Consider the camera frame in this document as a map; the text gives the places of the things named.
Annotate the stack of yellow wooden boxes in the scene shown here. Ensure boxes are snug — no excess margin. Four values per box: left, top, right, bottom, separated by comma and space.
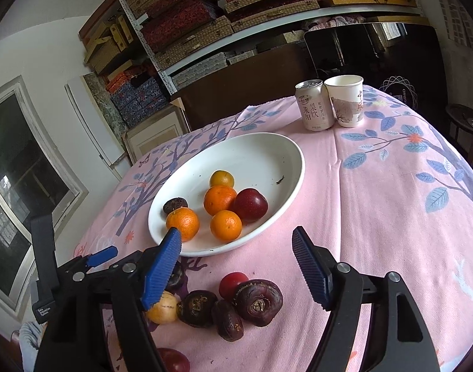
79, 8, 135, 75

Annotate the pale wooden picture frame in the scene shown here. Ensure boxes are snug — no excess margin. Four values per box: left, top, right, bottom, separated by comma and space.
121, 99, 191, 165

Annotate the orange tangerine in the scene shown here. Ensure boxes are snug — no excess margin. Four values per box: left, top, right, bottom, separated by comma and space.
210, 210, 243, 241
203, 185, 238, 216
166, 207, 200, 242

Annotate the stack of blue patterned boxes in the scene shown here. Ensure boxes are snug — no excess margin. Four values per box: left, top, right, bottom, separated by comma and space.
107, 72, 168, 128

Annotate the dark red plum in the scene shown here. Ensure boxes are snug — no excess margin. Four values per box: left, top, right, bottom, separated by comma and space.
219, 272, 249, 300
232, 188, 269, 223
157, 348, 191, 372

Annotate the pink cloth bundle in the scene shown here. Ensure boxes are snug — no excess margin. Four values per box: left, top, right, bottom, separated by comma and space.
306, 15, 366, 32

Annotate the person's left forearm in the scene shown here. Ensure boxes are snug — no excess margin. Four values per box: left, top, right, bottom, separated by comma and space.
11, 320, 48, 372

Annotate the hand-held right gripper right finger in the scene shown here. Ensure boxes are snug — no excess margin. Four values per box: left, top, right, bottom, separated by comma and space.
291, 226, 440, 372

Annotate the white metal shelving rack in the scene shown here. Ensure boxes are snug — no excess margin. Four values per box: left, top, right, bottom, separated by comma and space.
114, 0, 431, 97

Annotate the white oval plate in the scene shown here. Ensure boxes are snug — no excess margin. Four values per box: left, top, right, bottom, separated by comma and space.
148, 132, 306, 257

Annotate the white framed window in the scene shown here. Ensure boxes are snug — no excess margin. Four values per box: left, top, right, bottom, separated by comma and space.
0, 75, 90, 311

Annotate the grey marble slab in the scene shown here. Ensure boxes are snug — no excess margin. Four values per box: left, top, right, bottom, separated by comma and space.
83, 73, 126, 134

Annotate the white drink can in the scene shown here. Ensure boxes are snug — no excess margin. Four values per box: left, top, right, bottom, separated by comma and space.
295, 79, 335, 131

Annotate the white paper cup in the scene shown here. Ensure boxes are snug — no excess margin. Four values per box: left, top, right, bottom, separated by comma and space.
324, 74, 365, 128

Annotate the pale yellow round fruit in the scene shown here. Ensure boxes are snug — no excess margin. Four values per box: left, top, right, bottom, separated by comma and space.
145, 290, 179, 325

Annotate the white leaning board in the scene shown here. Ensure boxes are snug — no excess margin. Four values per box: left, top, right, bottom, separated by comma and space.
65, 73, 124, 169

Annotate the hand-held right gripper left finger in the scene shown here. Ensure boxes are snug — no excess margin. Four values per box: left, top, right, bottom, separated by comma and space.
35, 228, 182, 372

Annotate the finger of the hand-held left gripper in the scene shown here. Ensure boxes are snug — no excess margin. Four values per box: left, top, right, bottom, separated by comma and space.
58, 246, 119, 277

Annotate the small yellow-orange tangerine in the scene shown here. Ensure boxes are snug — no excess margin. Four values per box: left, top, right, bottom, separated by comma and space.
209, 170, 235, 188

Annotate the stack of woven gift boxes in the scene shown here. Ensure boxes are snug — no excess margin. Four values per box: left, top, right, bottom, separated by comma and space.
122, 0, 421, 70

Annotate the pink printed tablecloth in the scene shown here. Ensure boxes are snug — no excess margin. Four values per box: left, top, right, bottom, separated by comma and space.
72, 85, 473, 372

